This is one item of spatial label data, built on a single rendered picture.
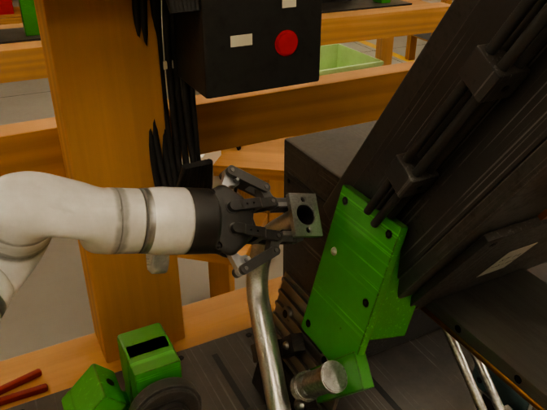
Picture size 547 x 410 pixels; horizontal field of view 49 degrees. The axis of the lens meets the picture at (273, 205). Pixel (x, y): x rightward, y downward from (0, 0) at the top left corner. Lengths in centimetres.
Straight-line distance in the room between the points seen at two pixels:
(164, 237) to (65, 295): 217
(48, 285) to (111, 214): 227
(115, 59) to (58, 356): 53
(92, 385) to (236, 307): 54
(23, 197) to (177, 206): 15
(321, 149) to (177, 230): 35
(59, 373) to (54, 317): 160
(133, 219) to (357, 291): 27
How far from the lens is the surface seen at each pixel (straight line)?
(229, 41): 78
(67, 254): 308
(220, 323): 113
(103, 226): 61
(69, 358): 112
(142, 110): 88
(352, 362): 73
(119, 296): 101
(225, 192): 70
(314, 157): 89
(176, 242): 64
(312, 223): 73
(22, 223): 58
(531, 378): 72
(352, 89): 114
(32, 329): 266
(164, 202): 64
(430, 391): 101
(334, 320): 76
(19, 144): 96
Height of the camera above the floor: 160
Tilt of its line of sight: 29 degrees down
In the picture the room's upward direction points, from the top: straight up
